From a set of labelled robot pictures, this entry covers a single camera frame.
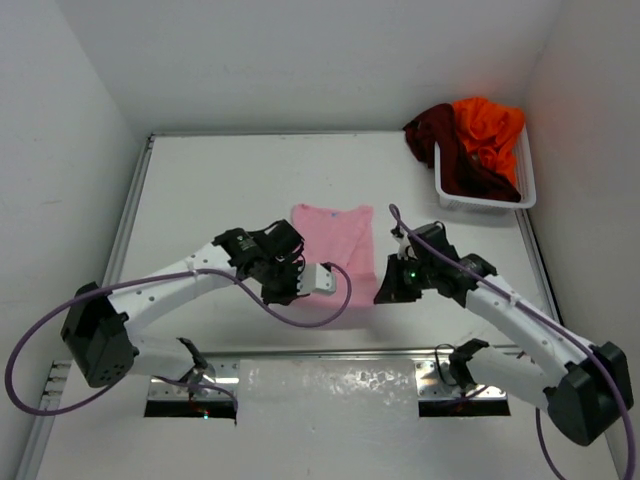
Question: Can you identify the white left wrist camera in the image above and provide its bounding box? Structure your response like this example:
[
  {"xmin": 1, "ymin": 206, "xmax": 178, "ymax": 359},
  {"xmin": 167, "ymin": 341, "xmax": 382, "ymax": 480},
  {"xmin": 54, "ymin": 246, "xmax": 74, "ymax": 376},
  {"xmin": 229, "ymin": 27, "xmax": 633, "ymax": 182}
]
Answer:
[{"xmin": 297, "ymin": 263, "xmax": 337, "ymax": 296}]

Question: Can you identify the metal base plate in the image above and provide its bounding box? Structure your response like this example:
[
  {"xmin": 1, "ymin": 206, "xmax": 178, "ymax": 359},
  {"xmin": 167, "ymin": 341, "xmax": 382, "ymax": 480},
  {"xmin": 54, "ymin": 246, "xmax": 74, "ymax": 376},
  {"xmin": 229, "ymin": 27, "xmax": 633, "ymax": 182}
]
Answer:
[
  {"xmin": 414, "ymin": 357, "xmax": 507, "ymax": 401},
  {"xmin": 147, "ymin": 364, "xmax": 240, "ymax": 401}
]

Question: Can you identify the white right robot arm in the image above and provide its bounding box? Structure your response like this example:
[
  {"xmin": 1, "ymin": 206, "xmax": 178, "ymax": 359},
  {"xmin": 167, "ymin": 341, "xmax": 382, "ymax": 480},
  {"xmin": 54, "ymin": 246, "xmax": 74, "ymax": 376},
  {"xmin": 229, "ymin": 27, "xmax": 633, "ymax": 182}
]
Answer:
[{"xmin": 374, "ymin": 254, "xmax": 634, "ymax": 446}]

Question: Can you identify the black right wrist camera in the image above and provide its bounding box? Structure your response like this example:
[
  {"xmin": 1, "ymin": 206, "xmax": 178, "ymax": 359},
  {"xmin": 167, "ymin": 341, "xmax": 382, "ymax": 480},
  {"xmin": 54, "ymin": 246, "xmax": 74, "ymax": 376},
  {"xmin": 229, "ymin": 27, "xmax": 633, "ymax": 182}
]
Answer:
[{"xmin": 410, "ymin": 221, "xmax": 459, "ymax": 261}]

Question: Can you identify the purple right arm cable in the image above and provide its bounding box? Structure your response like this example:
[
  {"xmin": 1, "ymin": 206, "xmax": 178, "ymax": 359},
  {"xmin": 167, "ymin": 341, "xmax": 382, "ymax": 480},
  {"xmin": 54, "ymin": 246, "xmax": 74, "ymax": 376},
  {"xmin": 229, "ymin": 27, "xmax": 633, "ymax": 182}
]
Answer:
[{"xmin": 388, "ymin": 202, "xmax": 636, "ymax": 480}]

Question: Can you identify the white plastic basket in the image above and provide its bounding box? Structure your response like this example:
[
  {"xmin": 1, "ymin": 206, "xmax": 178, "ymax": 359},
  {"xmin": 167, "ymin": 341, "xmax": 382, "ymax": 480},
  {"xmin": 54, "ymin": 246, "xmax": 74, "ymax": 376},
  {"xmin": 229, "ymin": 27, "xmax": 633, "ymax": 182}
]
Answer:
[{"xmin": 434, "ymin": 127, "xmax": 537, "ymax": 215}]

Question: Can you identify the pink t-shirt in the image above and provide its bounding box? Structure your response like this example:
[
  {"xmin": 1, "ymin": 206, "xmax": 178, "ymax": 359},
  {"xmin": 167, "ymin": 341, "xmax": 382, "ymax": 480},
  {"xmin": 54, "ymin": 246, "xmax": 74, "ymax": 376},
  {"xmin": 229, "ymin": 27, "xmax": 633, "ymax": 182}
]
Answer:
[{"xmin": 291, "ymin": 204, "xmax": 378, "ymax": 308}]

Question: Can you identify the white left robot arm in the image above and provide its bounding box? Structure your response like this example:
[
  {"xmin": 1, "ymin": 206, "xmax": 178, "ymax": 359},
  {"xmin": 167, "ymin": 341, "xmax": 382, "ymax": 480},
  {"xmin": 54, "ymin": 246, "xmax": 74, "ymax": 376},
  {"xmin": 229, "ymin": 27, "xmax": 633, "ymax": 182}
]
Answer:
[{"xmin": 61, "ymin": 220, "xmax": 304, "ymax": 388}]

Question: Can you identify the dark red t-shirt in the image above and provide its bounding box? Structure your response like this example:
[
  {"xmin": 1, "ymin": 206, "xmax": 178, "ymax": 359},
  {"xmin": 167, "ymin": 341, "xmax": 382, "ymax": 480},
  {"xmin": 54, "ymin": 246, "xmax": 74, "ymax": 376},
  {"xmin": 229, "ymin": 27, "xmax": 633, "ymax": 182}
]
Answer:
[{"xmin": 403, "ymin": 103, "xmax": 521, "ymax": 202}]

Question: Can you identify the orange t-shirt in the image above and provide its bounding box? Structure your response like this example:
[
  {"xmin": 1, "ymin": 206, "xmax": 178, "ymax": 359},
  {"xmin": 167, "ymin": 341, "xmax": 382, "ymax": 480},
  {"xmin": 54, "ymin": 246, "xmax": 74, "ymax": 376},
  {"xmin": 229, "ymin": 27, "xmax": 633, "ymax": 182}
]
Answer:
[{"xmin": 452, "ymin": 97, "xmax": 525, "ymax": 187}]

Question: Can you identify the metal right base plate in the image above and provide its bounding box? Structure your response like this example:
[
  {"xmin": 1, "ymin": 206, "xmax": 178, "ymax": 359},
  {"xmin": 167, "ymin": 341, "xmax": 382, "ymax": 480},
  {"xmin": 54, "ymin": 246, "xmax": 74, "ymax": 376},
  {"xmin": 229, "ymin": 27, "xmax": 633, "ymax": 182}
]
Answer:
[{"xmin": 414, "ymin": 357, "xmax": 507, "ymax": 401}]

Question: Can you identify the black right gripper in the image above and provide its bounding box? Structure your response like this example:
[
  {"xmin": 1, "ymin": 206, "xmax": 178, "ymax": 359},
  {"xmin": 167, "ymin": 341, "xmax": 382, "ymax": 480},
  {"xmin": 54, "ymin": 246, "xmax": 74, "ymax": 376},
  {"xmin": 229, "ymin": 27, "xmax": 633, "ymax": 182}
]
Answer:
[{"xmin": 374, "ymin": 252, "xmax": 435, "ymax": 303}]

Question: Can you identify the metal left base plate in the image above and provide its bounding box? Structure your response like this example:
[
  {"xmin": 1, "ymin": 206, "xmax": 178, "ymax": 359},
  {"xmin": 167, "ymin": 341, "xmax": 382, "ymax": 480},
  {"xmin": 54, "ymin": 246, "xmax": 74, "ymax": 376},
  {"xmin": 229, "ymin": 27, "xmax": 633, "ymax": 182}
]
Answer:
[{"xmin": 147, "ymin": 364, "xmax": 240, "ymax": 401}]

